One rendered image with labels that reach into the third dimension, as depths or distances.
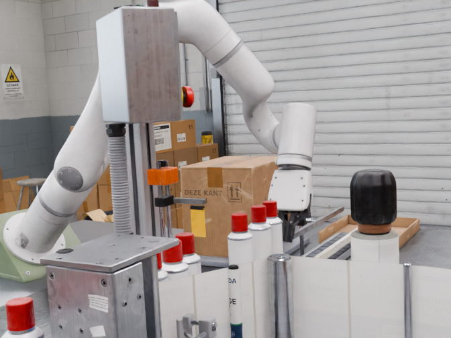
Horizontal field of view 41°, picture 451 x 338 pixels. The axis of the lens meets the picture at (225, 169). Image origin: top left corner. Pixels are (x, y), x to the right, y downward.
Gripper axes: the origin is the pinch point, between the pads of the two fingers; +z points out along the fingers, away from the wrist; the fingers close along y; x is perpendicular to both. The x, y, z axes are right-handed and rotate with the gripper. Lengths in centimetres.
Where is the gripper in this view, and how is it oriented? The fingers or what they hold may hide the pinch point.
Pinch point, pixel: (287, 233)
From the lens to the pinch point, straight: 145.9
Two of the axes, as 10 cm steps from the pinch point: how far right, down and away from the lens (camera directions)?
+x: 4.8, 2.3, 8.5
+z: -1.2, 9.7, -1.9
